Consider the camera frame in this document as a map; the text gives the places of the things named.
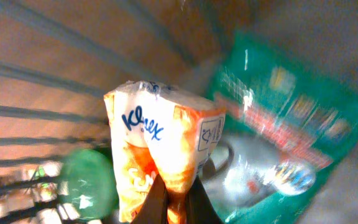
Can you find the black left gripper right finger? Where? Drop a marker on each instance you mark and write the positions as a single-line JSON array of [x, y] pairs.
[[199, 209]]

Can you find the green 3M gloves packet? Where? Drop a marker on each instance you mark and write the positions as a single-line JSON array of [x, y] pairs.
[[287, 127]]

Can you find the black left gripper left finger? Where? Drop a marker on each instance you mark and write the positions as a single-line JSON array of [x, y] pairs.
[[154, 209]]

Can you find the grey plastic mesh basket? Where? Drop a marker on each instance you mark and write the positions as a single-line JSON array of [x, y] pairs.
[[59, 58]]

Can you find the orange Kleenex tissue pack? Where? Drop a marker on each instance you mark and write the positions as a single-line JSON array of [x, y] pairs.
[[159, 130]]

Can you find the green lidded jar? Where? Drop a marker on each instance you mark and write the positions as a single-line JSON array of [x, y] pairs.
[[87, 183]]

